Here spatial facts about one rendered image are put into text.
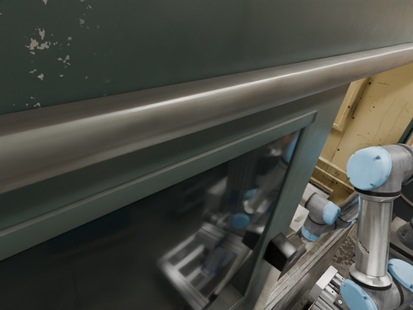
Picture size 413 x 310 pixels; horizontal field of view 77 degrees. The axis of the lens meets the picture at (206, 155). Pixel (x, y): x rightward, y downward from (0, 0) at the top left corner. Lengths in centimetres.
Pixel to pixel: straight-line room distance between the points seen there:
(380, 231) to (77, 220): 83
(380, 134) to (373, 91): 26
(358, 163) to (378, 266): 32
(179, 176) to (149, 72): 12
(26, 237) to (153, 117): 14
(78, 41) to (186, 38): 9
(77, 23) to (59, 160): 9
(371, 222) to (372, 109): 106
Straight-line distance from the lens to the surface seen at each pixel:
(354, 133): 195
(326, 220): 108
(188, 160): 29
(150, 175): 27
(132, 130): 20
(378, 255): 97
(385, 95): 184
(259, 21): 30
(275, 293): 157
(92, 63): 20
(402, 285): 110
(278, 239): 74
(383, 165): 84
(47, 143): 18
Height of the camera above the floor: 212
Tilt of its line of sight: 35 degrees down
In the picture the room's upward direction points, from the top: 7 degrees clockwise
